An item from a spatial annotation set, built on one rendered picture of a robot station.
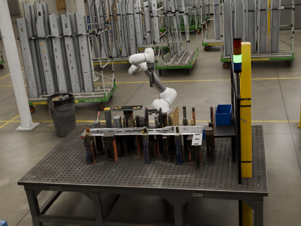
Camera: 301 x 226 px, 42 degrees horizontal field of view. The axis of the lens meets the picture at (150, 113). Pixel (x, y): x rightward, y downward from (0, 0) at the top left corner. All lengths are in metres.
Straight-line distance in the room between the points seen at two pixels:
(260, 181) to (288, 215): 0.92
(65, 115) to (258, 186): 4.23
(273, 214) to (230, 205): 0.49
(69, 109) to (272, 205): 3.93
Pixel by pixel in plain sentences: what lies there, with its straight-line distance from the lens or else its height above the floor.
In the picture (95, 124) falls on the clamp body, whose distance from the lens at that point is 4.62.
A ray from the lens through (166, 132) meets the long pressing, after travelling 4.26.
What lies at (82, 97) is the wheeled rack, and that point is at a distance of 8.49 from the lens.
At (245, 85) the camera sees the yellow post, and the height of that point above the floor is 1.63.
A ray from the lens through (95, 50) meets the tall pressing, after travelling 12.15.
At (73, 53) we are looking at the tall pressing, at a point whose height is 1.18.
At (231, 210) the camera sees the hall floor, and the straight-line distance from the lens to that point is 4.70.
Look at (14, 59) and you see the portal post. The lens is 7.73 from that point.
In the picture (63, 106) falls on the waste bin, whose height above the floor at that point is 0.59.
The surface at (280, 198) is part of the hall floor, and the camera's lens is 4.96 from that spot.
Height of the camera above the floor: 2.64
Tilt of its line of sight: 20 degrees down
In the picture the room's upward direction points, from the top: 6 degrees counter-clockwise
